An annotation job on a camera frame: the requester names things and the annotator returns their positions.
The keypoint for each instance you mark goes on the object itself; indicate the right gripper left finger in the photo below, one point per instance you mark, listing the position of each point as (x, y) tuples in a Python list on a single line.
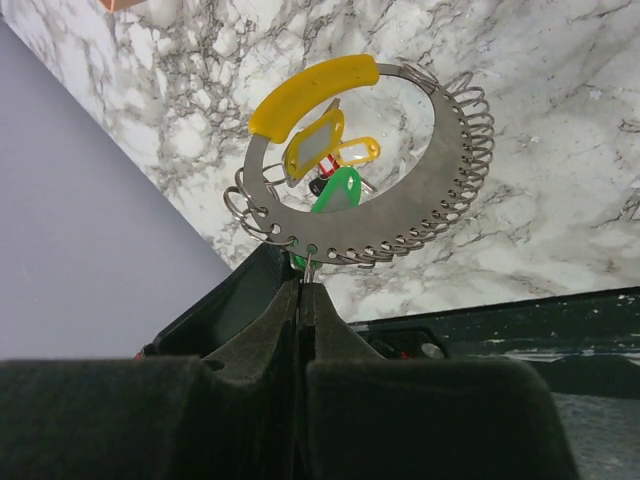
[(230, 415)]

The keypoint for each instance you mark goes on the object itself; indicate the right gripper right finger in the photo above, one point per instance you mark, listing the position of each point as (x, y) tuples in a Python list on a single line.
[(372, 418)]

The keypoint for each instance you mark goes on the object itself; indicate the green key tag with key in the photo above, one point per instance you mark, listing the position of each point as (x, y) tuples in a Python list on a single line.
[(326, 234)]

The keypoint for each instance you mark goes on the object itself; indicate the metal keyring with yellow grip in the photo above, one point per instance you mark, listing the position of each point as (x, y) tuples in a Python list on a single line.
[(436, 138)]

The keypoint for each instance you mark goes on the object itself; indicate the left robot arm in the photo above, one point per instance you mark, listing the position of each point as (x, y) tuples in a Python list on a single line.
[(227, 309)]

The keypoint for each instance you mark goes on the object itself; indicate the black key tag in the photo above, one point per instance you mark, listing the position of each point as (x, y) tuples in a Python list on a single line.
[(317, 186)]

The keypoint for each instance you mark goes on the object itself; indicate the red key tag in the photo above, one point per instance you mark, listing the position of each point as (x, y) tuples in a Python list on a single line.
[(327, 167)]

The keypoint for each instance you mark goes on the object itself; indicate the yellow key tag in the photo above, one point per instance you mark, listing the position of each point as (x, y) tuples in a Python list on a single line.
[(357, 151)]

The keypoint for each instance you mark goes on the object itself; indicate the peach desk organizer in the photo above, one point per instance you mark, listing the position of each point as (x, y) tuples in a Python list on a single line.
[(112, 6)]

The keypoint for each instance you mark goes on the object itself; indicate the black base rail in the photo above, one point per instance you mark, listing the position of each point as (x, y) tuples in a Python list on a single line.
[(582, 344)]

